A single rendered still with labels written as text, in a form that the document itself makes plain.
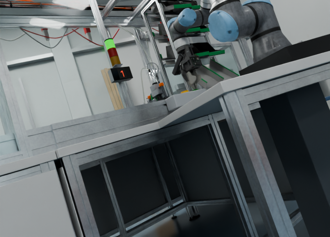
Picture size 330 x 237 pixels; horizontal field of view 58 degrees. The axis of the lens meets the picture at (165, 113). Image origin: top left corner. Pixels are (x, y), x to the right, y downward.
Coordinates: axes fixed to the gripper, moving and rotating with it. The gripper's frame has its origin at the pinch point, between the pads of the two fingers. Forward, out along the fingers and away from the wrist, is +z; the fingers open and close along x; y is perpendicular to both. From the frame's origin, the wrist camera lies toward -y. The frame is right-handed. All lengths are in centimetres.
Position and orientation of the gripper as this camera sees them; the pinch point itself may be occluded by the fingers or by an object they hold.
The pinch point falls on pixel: (193, 87)
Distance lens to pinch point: 148.1
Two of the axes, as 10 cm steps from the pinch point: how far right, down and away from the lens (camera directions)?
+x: 7.6, -1.9, 6.2
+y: 5.6, -2.8, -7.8
